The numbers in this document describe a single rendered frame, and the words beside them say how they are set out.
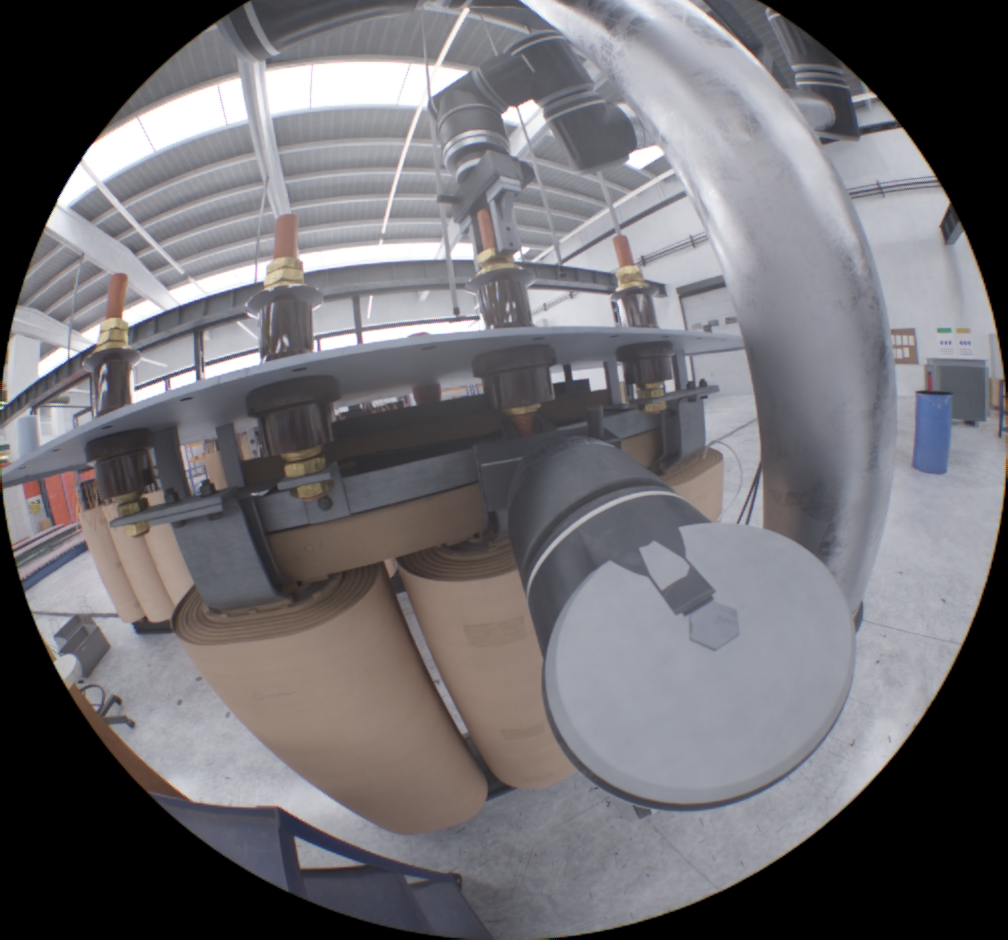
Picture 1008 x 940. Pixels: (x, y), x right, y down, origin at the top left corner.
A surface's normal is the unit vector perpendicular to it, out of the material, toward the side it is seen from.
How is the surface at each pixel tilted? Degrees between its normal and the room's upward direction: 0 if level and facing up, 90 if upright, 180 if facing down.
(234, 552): 90
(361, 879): 0
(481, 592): 90
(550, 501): 38
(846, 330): 99
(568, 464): 18
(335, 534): 90
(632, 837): 0
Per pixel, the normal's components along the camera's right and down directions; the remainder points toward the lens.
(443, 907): -0.16, -0.98
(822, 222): -0.49, 0.33
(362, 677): 0.77, -0.04
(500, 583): 0.29, 0.09
